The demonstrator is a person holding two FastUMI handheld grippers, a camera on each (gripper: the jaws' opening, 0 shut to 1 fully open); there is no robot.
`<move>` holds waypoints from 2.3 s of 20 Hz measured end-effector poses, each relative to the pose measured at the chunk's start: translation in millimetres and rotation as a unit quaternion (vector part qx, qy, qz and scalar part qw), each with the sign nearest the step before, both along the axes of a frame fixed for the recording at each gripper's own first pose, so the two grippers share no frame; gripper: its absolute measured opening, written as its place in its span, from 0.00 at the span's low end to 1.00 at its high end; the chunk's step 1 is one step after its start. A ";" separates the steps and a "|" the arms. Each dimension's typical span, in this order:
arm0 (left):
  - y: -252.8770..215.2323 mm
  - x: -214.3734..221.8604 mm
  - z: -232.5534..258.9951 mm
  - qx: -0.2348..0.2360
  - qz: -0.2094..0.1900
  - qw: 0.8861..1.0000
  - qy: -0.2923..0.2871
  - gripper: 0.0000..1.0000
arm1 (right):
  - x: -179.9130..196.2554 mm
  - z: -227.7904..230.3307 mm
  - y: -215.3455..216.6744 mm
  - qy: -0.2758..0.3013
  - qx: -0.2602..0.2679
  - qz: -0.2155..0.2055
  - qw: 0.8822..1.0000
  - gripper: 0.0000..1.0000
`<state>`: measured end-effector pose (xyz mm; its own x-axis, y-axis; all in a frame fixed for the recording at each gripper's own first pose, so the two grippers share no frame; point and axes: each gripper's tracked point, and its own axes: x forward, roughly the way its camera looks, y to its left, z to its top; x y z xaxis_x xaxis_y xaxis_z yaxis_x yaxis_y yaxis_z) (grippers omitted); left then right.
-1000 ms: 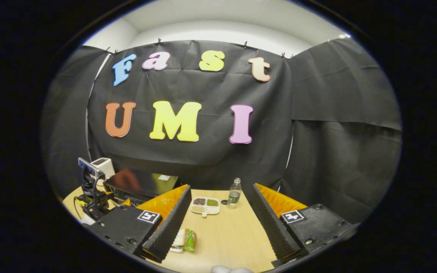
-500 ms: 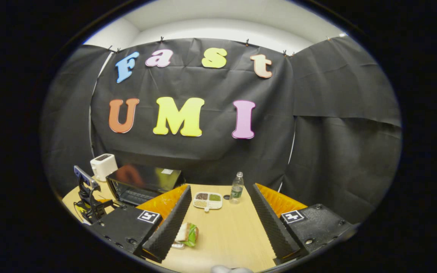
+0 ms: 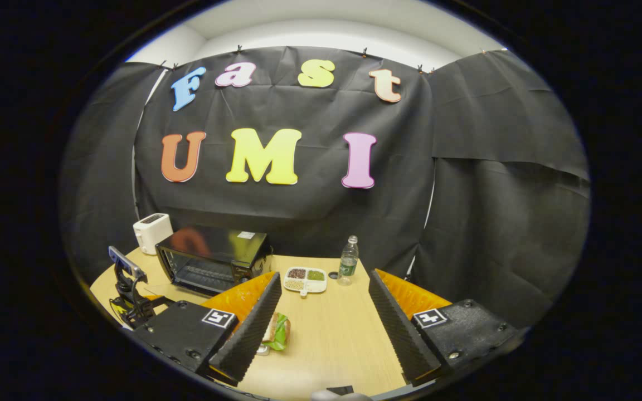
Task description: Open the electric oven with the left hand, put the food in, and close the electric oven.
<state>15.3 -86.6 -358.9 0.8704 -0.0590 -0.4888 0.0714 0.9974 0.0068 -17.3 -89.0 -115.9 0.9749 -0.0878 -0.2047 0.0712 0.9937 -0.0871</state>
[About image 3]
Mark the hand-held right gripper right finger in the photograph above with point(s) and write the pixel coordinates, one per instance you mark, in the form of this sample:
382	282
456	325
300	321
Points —
396	328

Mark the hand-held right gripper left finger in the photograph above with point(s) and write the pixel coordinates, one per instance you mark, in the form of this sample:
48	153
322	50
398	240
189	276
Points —
254	328

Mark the sandwich with lettuce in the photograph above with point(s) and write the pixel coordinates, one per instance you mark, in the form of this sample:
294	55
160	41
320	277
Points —
277	331

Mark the black electric oven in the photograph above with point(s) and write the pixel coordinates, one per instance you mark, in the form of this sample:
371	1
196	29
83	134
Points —
220	245

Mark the white divided seasoning dish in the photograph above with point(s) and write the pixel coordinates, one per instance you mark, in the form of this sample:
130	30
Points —
305	278

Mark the white toaster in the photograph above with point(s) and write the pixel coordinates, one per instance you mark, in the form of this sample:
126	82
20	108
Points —
152	231

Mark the clear plastic water bottle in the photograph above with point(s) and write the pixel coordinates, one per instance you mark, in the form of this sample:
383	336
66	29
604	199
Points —
348	264

